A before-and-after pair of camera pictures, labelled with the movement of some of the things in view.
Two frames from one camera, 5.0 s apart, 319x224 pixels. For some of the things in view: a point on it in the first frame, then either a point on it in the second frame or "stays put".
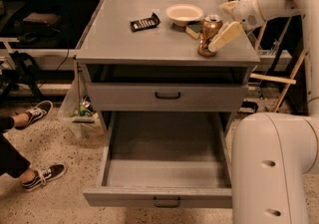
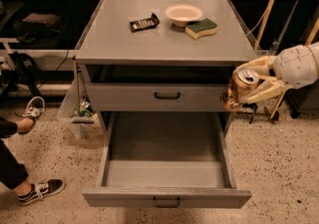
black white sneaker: (44, 175) → (42, 189)
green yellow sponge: (193, 30) stays put
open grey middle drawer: (164, 159) stays put
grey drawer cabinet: (141, 55) stays put
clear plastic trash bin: (80, 113) stays put
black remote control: (139, 24) stays put
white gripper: (246, 11) → (295, 66)
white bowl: (183, 14) stays put
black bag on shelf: (41, 24) stays put
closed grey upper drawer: (124, 97) stays put
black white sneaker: (42, 111) → (34, 109)
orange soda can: (210, 27) → (242, 81)
